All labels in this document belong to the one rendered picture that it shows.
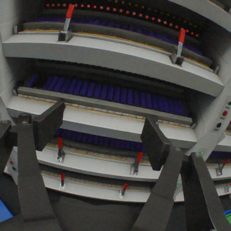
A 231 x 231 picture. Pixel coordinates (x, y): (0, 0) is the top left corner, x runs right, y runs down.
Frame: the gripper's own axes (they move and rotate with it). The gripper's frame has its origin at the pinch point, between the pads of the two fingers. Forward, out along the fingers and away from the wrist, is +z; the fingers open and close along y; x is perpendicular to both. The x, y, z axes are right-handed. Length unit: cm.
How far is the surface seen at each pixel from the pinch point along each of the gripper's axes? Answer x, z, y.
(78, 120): -8.6, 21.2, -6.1
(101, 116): -7.0, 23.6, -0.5
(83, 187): -45, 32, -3
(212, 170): -26, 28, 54
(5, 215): -60, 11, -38
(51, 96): -4.0, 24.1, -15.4
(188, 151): -14.0, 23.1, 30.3
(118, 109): -4.6, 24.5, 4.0
